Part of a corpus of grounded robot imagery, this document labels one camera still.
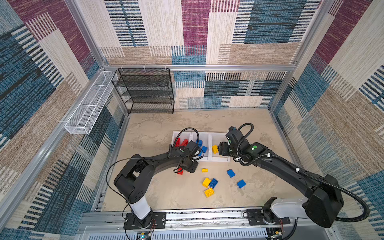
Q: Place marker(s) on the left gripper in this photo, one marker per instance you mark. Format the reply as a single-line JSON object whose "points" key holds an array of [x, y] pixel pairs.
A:
{"points": [[192, 169]]}

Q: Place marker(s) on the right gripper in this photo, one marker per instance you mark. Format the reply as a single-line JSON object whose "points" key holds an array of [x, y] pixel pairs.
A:
{"points": [[223, 149]]}

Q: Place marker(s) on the long red lego brick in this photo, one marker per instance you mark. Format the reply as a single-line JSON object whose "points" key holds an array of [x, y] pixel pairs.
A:
{"points": [[178, 142]]}

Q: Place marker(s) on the blue lego brick top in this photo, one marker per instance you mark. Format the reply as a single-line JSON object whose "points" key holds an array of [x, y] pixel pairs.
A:
{"points": [[199, 142]]}

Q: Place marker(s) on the blue lego brick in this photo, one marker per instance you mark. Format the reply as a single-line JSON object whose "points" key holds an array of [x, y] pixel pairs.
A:
{"points": [[241, 184], [199, 142], [213, 183], [231, 173]]}

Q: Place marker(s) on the yellow large lego brick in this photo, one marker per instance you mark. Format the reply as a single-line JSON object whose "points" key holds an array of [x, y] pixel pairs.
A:
{"points": [[215, 149]]}

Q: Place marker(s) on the yellow lego brick bottom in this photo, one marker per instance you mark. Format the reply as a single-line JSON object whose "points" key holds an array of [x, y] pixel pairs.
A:
{"points": [[206, 182]]}

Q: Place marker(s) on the blue lego brick bottom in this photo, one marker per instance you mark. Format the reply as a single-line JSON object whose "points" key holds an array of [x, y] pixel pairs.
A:
{"points": [[213, 183]]}

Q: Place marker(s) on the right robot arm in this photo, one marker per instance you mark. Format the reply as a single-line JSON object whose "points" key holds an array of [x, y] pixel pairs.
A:
{"points": [[322, 195]]}

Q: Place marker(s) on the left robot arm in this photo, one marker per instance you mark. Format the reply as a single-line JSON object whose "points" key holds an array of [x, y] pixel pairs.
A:
{"points": [[135, 177]]}

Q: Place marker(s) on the white left plastic bin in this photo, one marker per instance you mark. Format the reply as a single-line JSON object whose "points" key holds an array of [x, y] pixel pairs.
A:
{"points": [[180, 136]]}

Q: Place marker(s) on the white middle plastic bin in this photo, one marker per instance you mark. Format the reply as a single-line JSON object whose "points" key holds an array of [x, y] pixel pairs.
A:
{"points": [[207, 141]]}

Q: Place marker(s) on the yellow flat lego plate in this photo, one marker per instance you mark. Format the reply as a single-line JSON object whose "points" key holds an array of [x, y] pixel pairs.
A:
{"points": [[209, 192]]}

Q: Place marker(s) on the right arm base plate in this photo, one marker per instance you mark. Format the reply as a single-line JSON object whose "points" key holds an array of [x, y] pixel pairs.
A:
{"points": [[256, 217]]}

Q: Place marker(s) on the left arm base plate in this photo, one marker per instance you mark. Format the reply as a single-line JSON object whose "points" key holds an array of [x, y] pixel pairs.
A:
{"points": [[156, 220]]}

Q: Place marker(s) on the aluminium mounting rail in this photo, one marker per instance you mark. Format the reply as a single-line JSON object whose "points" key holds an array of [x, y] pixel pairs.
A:
{"points": [[201, 224]]}

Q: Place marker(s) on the black wire mesh shelf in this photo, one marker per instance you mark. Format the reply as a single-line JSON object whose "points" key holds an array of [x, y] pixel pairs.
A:
{"points": [[145, 90]]}

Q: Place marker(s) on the white wire wall basket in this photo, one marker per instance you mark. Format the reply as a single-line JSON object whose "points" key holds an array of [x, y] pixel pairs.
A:
{"points": [[87, 112]]}

